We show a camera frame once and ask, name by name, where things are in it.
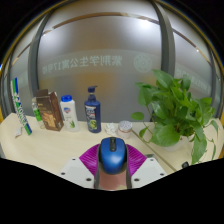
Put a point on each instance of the green potted plant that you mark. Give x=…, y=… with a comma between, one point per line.
x=173, y=113

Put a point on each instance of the dark blue pump bottle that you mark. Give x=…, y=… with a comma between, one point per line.
x=93, y=113

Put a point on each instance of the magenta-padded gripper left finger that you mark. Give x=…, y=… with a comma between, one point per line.
x=89, y=160

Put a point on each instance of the blue computer mouse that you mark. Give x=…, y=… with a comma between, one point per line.
x=112, y=156

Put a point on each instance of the brown cracker box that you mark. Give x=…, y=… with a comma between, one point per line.
x=50, y=111

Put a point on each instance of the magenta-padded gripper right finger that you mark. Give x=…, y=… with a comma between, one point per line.
x=136, y=161

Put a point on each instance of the crumpled white wrapper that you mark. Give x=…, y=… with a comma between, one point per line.
x=111, y=129

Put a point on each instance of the white bottle with blue cap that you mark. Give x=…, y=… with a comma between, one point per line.
x=70, y=115

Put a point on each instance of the pastel floral mouse pad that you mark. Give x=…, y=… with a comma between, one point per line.
x=113, y=182

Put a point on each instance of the clear bottle with green label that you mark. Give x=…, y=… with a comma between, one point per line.
x=38, y=114

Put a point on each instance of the white green shuttlecock tube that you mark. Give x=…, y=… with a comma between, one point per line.
x=20, y=106

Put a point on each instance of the small white jar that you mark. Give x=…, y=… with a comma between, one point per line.
x=125, y=130

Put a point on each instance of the small white packet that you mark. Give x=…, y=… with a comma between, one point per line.
x=18, y=132

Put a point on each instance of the small black round object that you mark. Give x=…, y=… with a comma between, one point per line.
x=185, y=165

